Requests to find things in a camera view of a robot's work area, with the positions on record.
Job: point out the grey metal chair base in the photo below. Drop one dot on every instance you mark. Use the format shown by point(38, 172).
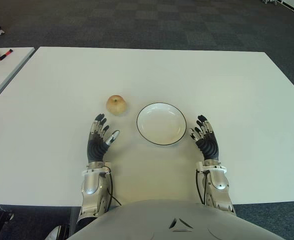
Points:
point(269, 1)

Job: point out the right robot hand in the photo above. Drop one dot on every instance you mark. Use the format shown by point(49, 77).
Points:
point(210, 147)

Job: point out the grey robot torso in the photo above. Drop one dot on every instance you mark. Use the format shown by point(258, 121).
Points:
point(161, 220)

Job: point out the yellow-red apple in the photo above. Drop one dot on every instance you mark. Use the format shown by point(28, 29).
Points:
point(116, 105)

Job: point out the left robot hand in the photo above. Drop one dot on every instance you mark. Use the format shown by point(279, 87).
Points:
point(96, 150)

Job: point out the red and black marker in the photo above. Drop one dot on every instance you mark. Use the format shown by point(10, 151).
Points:
point(6, 54)

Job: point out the black stand part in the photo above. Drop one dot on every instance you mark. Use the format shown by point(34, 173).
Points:
point(0, 216)

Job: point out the white plate black rim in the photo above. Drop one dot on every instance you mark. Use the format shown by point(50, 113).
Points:
point(161, 123)

